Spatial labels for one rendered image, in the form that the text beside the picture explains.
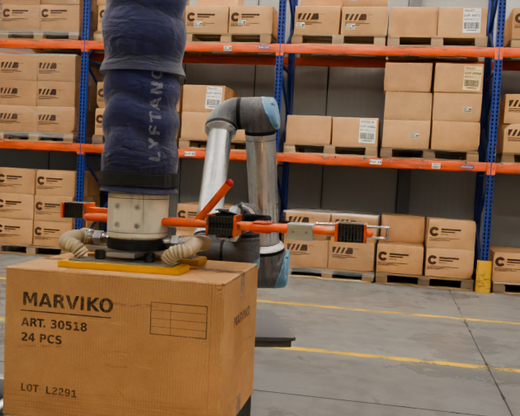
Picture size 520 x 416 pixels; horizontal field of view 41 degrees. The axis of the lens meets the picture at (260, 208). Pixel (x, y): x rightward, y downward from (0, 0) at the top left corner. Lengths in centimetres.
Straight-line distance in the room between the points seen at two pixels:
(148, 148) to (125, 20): 34
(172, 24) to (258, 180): 81
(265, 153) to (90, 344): 101
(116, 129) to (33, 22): 849
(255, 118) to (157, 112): 66
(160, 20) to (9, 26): 866
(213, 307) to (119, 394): 34
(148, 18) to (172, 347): 85
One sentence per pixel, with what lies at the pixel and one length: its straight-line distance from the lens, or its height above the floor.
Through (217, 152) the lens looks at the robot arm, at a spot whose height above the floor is 141.
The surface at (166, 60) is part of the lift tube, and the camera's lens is 191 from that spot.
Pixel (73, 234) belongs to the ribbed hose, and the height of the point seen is 114.
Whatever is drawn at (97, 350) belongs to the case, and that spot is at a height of 87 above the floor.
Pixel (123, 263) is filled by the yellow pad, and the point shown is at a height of 108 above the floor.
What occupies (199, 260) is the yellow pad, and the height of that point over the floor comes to 108.
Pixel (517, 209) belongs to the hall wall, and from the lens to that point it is 1038.
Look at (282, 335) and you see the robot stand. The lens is 258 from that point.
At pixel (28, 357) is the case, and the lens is 196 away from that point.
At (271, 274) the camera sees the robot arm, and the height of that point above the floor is 96.
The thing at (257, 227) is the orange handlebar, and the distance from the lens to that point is 186.
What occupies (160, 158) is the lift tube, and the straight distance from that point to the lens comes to 188.
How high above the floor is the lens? 135
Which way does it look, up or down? 3 degrees down
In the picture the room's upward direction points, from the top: 3 degrees clockwise
